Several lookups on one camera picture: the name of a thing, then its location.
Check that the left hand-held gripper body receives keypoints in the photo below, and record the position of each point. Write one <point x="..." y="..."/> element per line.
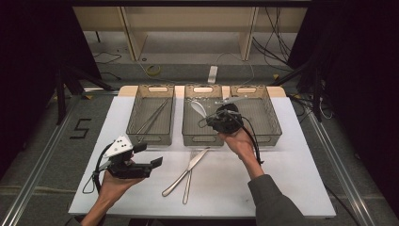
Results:
<point x="131" y="171"/>

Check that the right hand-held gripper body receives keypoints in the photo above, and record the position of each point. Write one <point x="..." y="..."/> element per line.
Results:
<point x="226" y="121"/>

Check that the white ceramic spoon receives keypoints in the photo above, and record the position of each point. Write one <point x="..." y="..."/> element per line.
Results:
<point x="198" y="107"/>

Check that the grey translucent plastic basket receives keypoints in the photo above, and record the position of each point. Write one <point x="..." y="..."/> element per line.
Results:
<point x="147" y="106"/>
<point x="196" y="128"/>
<point x="263" y="116"/>

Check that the silver metal chopstick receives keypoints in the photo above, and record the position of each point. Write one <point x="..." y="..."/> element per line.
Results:
<point x="156" y="116"/>
<point x="150" y="118"/>

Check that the silver metal table knife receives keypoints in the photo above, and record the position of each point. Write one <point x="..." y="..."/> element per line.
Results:
<point x="197" y="160"/>

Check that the person's left hand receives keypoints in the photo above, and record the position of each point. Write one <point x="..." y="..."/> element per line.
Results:
<point x="113" y="188"/>

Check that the person's right hand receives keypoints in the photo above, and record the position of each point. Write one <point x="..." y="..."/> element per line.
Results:
<point x="241" y="146"/>

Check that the white power strip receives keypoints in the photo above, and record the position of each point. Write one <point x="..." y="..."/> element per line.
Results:
<point x="212" y="74"/>

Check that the white table mat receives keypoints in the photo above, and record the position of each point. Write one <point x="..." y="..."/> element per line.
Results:
<point x="282" y="175"/>

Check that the black metal stand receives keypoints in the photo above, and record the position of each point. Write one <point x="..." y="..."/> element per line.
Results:
<point x="316" y="91"/>
<point x="61" y="94"/>

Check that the beige wooden shelf unit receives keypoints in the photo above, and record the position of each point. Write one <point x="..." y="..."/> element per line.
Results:
<point x="188" y="19"/>

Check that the aluminium floor rail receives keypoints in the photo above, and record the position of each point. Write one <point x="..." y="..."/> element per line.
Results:
<point x="37" y="169"/>
<point x="338" y="163"/>

